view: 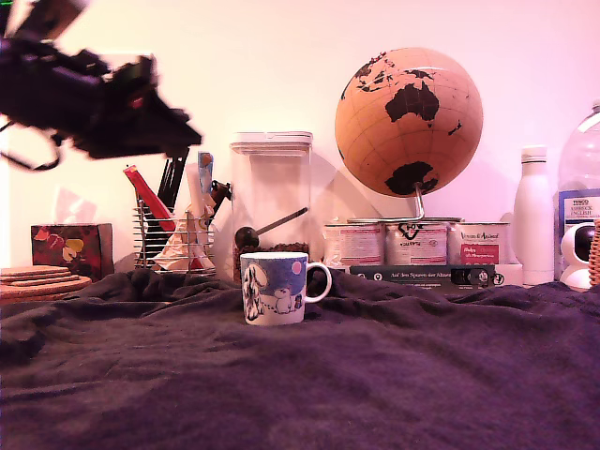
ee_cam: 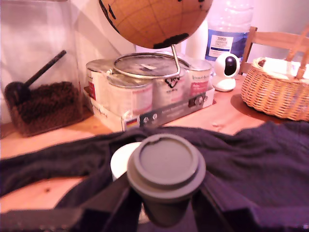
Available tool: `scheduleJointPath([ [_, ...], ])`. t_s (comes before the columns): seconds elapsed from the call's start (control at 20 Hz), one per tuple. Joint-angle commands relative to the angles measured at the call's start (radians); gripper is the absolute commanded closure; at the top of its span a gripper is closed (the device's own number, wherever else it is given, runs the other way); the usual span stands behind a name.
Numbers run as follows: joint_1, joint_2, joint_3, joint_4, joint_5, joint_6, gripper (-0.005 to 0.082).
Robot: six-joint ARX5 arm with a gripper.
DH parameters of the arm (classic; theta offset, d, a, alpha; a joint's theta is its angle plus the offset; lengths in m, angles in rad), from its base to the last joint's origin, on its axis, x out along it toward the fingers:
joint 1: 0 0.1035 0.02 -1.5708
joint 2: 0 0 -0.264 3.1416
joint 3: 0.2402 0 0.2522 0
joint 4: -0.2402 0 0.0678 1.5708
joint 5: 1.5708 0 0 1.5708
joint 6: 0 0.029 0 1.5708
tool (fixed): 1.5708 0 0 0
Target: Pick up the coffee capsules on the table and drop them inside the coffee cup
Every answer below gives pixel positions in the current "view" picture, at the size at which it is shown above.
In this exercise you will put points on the large clear water bottle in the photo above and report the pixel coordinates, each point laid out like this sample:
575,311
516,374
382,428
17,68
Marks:
581,150

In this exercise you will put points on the dark grey cloth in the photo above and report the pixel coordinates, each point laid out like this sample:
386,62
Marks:
328,375

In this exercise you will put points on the white tin pink text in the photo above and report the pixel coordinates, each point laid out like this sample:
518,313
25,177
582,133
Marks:
354,244

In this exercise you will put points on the white metal bottle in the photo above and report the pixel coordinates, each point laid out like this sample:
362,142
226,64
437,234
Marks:
534,225

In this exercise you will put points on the small white round camera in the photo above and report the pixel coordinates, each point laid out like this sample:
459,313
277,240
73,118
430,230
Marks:
574,279

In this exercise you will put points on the white tin red label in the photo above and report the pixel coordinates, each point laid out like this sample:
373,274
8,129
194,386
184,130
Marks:
478,244

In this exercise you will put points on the red chopstick sleeve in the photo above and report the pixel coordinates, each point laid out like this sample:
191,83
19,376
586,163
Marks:
150,201

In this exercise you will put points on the dark wooden coffee scoop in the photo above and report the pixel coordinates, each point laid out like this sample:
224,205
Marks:
246,238

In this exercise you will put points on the white tin black arrow symbol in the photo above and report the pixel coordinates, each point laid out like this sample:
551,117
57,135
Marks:
415,244

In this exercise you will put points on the round cork trivet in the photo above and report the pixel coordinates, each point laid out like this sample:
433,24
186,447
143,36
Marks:
28,297
47,289

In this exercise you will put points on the clear container white lid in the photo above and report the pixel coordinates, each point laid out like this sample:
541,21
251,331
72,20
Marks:
281,187

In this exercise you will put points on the metal globe stand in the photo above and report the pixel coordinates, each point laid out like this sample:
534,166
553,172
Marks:
420,201

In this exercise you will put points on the illustrated white blue mug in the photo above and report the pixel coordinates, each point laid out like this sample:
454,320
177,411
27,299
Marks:
276,290

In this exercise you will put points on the black chopstick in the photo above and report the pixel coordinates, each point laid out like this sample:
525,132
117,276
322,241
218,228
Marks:
167,180
177,183
163,175

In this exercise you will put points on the dark brown wooden utensil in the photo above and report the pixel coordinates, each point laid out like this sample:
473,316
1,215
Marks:
219,190

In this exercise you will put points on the blue printed paper sleeve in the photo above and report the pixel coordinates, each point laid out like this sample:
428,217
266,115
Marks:
205,169

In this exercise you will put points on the floral dark tissue box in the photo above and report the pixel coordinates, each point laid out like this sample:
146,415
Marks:
70,248

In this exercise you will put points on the white tissue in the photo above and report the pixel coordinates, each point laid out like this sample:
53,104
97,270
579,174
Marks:
75,208

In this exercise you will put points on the black printed flat box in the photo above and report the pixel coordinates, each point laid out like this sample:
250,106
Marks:
403,276

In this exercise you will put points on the cork globe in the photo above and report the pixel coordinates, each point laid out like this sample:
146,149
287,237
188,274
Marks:
408,131

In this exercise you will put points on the wicker basket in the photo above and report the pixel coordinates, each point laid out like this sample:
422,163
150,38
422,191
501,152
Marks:
595,253

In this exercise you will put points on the crumpled white paper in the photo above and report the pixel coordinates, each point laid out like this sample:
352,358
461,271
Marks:
180,244

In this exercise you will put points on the square cork coaster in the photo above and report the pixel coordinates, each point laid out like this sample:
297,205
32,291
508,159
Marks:
33,276
33,269
47,281

